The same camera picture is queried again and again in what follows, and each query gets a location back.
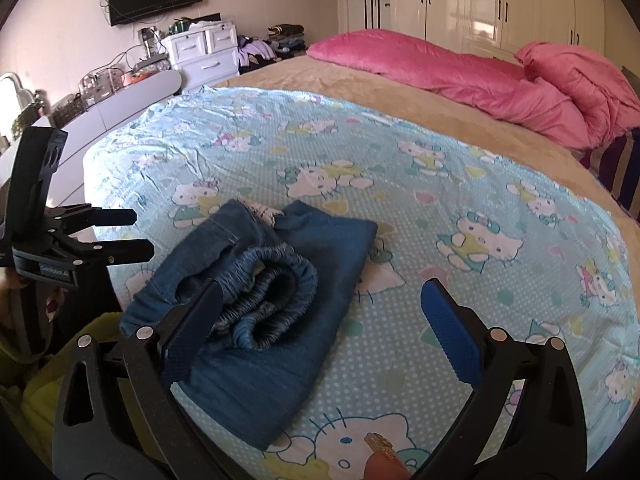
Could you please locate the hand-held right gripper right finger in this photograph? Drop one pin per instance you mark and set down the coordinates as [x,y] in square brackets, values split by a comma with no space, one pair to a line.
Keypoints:
[450,335]

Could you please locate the blue denim pants lace trim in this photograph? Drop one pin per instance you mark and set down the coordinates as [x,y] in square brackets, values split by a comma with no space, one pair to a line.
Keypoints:
[280,360]

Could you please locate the cartoon cat printed blanket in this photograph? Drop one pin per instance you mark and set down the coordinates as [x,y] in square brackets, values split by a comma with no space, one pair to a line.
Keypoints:
[400,210]

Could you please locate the glossy cream wardrobe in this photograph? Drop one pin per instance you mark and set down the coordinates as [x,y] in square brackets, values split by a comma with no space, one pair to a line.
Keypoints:
[500,5]

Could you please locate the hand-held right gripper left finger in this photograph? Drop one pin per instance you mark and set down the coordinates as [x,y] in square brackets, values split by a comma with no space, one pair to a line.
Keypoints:
[192,335]

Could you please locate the pink fleece blanket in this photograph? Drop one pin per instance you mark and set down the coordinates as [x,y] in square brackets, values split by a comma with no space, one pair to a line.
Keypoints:
[425,70]

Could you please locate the person's left hand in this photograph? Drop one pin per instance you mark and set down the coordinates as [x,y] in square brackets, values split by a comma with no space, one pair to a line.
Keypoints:
[7,295]

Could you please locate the clear acrylic organizer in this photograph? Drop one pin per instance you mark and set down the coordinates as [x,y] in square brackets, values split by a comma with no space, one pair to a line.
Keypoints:
[100,85]

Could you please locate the pale lavender dresser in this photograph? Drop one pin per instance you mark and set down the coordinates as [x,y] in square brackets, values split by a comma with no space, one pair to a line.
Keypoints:
[120,105]

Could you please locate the pink quilted duvet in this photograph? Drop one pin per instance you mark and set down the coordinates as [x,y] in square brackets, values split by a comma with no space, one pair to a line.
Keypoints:
[585,85]

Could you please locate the person's right hand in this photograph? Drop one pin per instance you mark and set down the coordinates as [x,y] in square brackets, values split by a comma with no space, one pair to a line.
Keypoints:
[385,462]

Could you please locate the pile of folded clothes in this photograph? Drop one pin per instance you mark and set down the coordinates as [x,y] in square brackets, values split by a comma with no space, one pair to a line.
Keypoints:
[275,47]

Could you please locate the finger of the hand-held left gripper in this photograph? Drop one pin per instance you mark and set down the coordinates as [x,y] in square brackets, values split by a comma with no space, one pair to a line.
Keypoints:
[120,251]
[100,217]

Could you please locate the white drawer chest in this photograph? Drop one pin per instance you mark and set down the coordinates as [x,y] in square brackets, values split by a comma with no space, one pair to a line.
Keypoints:
[205,55]

